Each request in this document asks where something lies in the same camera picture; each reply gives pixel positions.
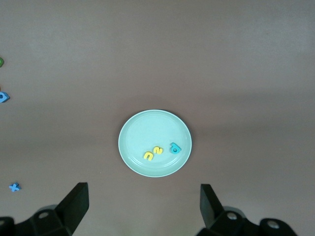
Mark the green foam letter u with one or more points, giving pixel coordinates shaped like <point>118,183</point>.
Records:
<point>1,62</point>

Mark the blue foam letter g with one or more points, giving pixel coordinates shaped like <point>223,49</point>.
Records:
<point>7,97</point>

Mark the green plate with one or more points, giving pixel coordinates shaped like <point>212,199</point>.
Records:
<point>152,130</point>

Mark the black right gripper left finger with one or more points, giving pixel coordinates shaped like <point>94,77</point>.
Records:
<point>76,206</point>

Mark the brown paper table cover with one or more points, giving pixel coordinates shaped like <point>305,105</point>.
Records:
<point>221,61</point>

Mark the yellow foam letter s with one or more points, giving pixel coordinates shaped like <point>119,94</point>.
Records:
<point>158,150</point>

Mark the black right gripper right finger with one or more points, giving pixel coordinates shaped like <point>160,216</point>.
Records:
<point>209,209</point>

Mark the teal foam letter p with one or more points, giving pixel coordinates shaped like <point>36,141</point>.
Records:
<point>177,146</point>

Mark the blue foam letter x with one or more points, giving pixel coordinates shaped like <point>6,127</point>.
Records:
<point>14,187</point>

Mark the yellow foam letter u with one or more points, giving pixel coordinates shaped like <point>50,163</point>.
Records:
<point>147,153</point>

